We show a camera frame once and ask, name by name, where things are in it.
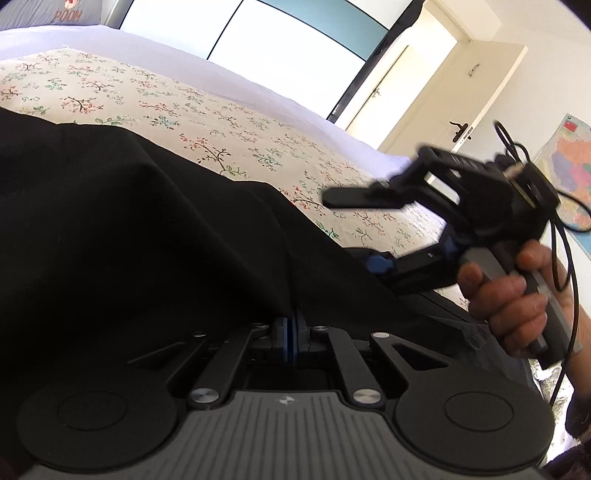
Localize black pants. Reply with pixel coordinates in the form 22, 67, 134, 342
1, 110, 532, 414

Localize person's right hand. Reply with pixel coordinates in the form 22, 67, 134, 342
458, 262, 590, 397

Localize floral bed mat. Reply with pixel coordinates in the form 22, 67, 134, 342
1, 49, 444, 256

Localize white and teal wardrobe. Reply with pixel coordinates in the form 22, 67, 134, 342
120, 0, 423, 121

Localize lavender bed sheet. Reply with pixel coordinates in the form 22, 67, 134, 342
1, 25, 411, 179

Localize black fuzzy right sleeve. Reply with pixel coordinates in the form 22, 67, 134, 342
543, 394, 591, 480

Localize grey padded Pooh headboard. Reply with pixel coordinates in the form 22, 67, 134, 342
1, 0, 103, 31

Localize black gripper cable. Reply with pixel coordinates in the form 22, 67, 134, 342
493, 120, 591, 409

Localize wall map poster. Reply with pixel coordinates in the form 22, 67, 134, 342
534, 114, 590, 257

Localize cream door with handle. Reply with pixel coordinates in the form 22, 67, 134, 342
345, 38, 529, 156

